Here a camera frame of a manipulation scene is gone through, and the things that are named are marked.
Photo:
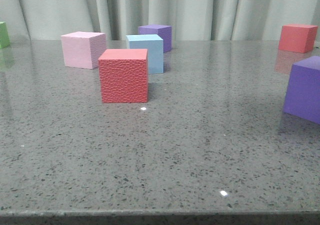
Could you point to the light blue foam block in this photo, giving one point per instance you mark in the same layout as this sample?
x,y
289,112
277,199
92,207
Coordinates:
x,y
155,50

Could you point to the red textured foam block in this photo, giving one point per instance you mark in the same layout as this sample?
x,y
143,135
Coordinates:
x,y
123,75

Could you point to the purple foam block far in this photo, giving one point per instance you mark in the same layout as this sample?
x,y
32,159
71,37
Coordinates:
x,y
164,31

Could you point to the purple foam block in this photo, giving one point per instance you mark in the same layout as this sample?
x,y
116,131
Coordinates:
x,y
164,31
302,97

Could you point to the pink foam block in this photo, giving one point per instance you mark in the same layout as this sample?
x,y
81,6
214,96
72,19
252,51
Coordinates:
x,y
83,49

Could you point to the purple foam block near right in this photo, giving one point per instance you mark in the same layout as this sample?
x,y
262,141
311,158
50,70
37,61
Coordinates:
x,y
302,97

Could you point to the grey-green curtain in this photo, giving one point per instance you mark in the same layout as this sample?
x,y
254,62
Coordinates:
x,y
191,20

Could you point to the red foam block far right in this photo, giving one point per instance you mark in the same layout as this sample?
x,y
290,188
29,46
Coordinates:
x,y
298,38

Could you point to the green foam block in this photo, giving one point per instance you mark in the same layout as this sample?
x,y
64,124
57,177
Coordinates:
x,y
4,36

